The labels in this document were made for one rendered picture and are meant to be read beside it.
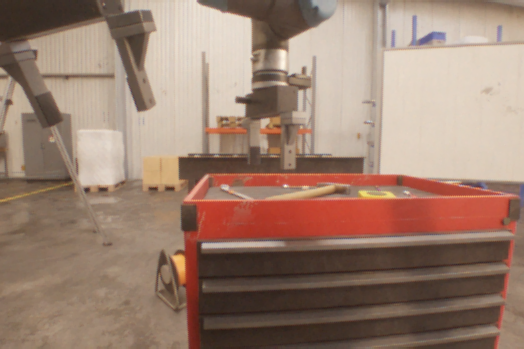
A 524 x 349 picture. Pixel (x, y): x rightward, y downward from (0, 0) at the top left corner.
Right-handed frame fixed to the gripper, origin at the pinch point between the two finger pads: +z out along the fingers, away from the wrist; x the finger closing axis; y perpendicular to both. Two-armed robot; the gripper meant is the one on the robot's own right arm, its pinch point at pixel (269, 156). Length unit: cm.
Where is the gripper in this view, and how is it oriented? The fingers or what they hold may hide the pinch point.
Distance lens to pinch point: 58.4
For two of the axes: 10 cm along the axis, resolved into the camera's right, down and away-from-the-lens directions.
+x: 4.9, 1.0, -8.7
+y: -8.7, 0.5, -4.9
